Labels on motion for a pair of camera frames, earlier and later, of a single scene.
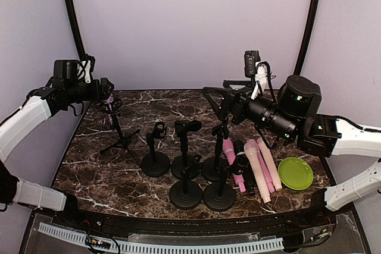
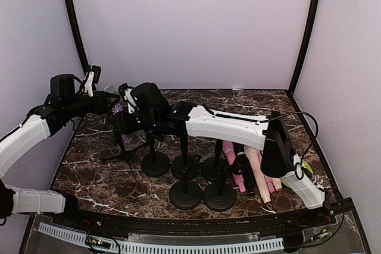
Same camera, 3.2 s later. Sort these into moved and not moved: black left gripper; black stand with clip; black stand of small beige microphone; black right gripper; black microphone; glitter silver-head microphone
Moved: black left gripper; glitter silver-head microphone; black right gripper
Not moved: black stand with clip; black microphone; black stand of small beige microphone
